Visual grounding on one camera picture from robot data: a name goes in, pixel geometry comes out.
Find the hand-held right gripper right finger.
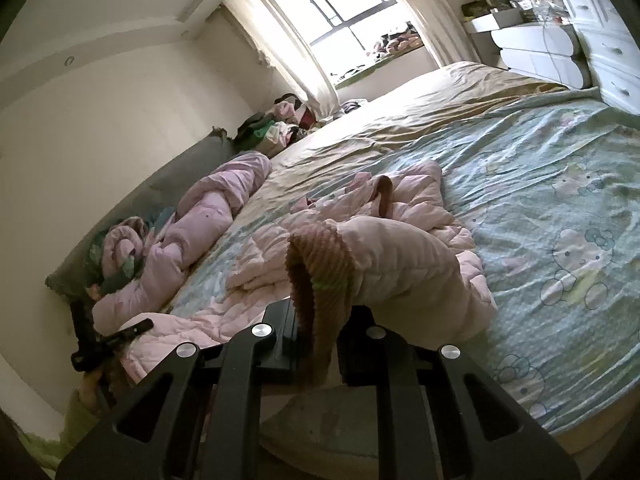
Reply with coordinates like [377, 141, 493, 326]
[337, 304, 582, 480]

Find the white sheer curtain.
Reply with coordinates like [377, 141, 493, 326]
[222, 0, 342, 112]
[372, 0, 477, 69]

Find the bedroom window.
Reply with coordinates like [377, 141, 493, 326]
[259, 0, 417, 77]

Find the white curved nightstand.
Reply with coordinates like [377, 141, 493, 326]
[462, 12, 594, 92]

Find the person's green sleeved left forearm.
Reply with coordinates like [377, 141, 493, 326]
[59, 372, 117, 461]

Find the cartoon print bed sheet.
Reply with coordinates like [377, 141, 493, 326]
[170, 60, 640, 437]

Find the cluttered toiletries group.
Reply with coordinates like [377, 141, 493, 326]
[460, 0, 567, 26]

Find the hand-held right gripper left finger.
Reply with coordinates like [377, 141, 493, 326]
[55, 300, 316, 480]

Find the white chest of drawers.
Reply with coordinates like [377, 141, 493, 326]
[557, 0, 640, 117]

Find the pile of plush toys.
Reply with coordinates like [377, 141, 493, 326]
[367, 22, 427, 59]

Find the pile of mixed clothes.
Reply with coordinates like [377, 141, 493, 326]
[235, 92, 322, 159]

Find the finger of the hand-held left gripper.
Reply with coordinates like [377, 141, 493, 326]
[69, 302, 94, 357]
[99, 317, 154, 352]

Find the dark grey headboard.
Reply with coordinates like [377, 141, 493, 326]
[45, 127, 237, 302]

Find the pink rumpled comforter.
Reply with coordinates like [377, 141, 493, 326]
[90, 152, 274, 332]

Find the pink quilted jacket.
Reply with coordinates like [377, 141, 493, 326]
[120, 160, 499, 392]

